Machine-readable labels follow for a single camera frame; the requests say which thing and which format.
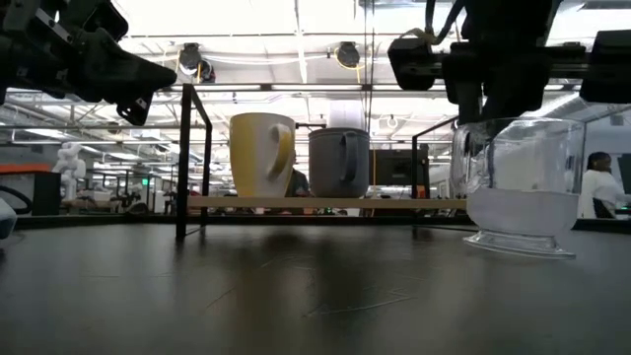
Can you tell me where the person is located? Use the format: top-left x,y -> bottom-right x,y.
287,152 -> 312,198
579,151 -> 628,220

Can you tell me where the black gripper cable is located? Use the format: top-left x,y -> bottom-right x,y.
424,0 -> 467,46

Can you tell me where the black cabinet with orange top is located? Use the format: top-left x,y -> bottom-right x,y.
0,163 -> 63,217

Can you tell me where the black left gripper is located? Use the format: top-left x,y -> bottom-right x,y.
0,0 -> 177,127

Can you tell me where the white robot figure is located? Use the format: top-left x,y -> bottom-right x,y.
51,141 -> 88,201

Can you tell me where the black aluminium rig frame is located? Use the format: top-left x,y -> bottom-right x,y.
14,214 -> 631,234

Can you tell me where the grey mug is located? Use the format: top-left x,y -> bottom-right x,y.
308,127 -> 371,199

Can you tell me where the light blue cloth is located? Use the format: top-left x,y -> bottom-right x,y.
0,196 -> 19,242

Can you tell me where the dark wall monitor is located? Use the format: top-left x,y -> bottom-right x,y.
618,153 -> 631,196

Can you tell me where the clear glass mug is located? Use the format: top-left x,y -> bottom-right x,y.
449,116 -> 587,260

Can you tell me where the yellow ceramic mug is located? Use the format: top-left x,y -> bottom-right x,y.
229,111 -> 297,199

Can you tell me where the black computer case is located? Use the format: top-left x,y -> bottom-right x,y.
369,147 -> 430,199

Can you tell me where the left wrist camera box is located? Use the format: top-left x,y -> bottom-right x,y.
63,0 -> 130,43

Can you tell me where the ceiling cable reel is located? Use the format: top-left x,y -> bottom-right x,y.
333,41 -> 363,70
176,42 -> 217,84

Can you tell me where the wooden shelf with black frame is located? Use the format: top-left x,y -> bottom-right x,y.
175,83 -> 469,243

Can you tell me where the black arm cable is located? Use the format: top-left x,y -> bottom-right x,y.
0,184 -> 34,216

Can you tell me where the white cylinder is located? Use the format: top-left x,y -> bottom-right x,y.
327,100 -> 367,131

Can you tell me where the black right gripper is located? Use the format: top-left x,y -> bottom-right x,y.
386,0 -> 631,125

